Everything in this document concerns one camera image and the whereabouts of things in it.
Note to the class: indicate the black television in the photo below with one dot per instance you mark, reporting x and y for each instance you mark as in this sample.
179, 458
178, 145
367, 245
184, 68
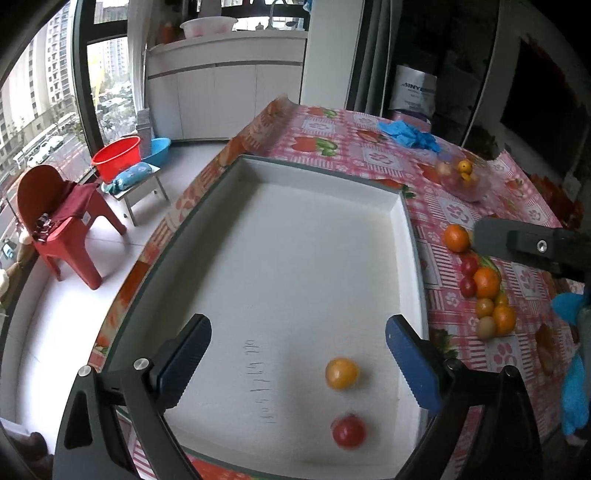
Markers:
540, 92

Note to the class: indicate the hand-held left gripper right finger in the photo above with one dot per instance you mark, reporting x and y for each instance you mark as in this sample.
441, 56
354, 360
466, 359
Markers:
408, 364

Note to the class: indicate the blue patterned cloth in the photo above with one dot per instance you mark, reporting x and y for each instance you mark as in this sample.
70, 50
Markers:
131, 175

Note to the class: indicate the dark red cloth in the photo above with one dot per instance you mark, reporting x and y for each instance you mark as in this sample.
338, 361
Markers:
69, 203

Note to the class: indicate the red cherry tomato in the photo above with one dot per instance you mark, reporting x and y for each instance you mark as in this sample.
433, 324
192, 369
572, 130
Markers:
348, 431
470, 265
467, 286

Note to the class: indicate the orange mandarin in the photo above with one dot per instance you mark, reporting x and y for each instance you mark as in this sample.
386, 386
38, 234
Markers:
487, 282
457, 237
504, 319

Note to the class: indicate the blue disposable gloves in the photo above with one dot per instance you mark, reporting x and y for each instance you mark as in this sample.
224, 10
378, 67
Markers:
408, 134

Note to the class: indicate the pink printed plastic tablecloth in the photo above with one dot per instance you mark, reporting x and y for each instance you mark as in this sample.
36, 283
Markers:
369, 157

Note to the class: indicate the brown longan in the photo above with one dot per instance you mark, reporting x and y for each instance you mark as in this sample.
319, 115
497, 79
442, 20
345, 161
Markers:
486, 326

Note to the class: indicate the white cabinet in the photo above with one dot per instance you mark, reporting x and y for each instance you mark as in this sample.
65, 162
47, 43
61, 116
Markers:
221, 87

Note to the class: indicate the small orange tomato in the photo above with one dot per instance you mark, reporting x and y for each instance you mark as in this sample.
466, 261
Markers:
485, 307
502, 299

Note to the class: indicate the white foam tray grey rim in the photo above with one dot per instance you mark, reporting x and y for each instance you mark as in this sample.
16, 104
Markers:
295, 258

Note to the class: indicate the small white stool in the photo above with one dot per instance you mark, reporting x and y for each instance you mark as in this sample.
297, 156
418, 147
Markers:
138, 191

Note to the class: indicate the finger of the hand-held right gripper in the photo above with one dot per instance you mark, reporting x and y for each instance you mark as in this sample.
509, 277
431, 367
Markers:
531, 244

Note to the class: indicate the white printed bag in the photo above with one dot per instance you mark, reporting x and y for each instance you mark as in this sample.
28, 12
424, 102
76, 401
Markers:
415, 92

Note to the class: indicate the yellow-orange round fruit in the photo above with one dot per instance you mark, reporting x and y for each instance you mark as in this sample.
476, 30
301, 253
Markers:
341, 374

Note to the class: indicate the yellow kumquat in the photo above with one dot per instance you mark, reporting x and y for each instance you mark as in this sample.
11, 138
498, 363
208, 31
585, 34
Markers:
464, 165

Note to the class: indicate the red plastic basin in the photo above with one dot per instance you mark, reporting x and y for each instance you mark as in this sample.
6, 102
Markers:
115, 159

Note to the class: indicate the white basin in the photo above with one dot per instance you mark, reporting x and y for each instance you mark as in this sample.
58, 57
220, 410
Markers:
207, 25

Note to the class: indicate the red plastic chair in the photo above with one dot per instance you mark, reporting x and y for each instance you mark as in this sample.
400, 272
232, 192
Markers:
78, 244

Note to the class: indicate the clear glass bowl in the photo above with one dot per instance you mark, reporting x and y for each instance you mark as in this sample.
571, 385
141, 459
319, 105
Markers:
461, 190

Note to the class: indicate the orange bottle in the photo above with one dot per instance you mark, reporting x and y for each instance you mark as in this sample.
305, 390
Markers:
166, 31

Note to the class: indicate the blue plastic basin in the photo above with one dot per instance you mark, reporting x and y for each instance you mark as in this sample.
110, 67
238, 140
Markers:
157, 150

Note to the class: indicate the person's right hand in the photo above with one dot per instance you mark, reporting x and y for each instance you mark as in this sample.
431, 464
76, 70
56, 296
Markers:
575, 397

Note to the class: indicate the orange kumquat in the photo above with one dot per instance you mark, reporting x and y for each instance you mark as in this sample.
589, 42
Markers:
467, 179

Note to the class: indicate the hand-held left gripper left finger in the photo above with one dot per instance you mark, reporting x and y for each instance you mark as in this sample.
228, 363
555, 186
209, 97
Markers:
184, 364

